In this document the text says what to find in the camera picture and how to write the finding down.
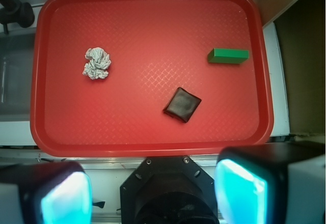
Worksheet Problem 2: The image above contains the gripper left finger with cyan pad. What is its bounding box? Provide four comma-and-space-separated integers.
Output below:
1, 161, 92, 223

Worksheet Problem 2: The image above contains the black square pouch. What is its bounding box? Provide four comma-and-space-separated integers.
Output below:
163, 87, 202, 123

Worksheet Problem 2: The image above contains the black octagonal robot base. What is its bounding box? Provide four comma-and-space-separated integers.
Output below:
120, 156, 219, 223

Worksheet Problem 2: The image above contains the black faucet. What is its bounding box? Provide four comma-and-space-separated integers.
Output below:
1, 0, 35, 35

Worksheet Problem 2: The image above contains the crumpled white paper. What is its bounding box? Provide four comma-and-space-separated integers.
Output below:
82, 47, 112, 80

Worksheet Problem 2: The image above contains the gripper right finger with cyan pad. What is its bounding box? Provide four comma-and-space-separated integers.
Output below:
214, 142, 325, 223

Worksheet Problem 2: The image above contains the green rectangular block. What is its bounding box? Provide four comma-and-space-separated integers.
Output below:
207, 48, 249, 64

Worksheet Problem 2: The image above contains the metal sink basin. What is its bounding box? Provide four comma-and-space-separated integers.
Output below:
1, 28, 36, 122

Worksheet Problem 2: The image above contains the red plastic tray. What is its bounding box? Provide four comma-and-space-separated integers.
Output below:
30, 0, 274, 157

